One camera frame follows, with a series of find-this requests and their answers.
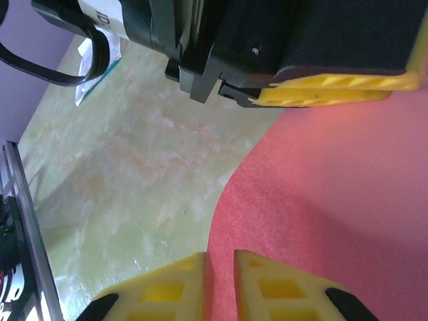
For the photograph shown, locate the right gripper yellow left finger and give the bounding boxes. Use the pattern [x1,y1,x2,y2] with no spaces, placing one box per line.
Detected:
[75,251,207,321]

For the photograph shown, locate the pink square paper sheet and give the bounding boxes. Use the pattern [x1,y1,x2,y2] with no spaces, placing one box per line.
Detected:
[205,66,428,321]

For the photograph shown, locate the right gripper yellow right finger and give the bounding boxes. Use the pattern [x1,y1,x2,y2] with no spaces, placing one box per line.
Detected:
[233,249,381,321]

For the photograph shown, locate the long aluminium frame rail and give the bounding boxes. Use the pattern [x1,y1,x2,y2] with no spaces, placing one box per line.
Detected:
[0,140,64,321]

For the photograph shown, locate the black left camera cable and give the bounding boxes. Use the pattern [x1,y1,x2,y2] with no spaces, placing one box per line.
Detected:
[0,0,111,88]

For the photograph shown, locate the white flat packet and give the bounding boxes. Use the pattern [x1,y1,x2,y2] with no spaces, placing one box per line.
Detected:
[74,33,122,107]

